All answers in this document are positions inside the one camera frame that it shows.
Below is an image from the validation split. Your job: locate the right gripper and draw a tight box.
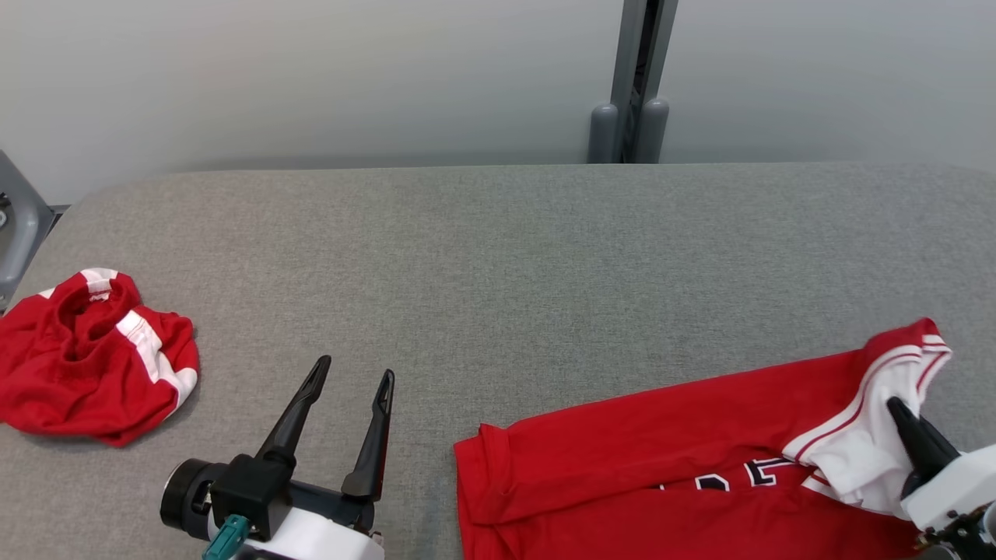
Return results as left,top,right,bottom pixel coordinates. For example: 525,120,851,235
886,396,996,534

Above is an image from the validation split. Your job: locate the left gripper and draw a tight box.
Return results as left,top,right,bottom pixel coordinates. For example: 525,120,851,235
160,355,396,560

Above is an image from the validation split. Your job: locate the red shorts white stripe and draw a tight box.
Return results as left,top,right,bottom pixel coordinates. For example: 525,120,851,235
0,268,202,449

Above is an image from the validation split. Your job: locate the red jersey shirt white trim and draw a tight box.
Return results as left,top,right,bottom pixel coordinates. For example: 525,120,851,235
454,317,954,560

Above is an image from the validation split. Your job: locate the grey fabric sofa cushion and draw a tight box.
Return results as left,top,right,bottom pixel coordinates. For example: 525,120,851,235
0,159,996,560

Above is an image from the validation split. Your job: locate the grey metal stand leg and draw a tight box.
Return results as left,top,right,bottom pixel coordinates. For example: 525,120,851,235
0,150,57,310

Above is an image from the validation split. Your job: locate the teal left camera cable connector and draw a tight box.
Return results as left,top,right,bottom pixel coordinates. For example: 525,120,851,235
202,514,252,560

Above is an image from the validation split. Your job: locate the grey cylindrical post cover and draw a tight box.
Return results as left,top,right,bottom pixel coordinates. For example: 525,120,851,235
636,96,671,164
587,103,621,164

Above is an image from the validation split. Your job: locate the grey aluminium partition post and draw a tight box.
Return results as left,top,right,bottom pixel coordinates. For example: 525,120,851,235
609,0,679,164

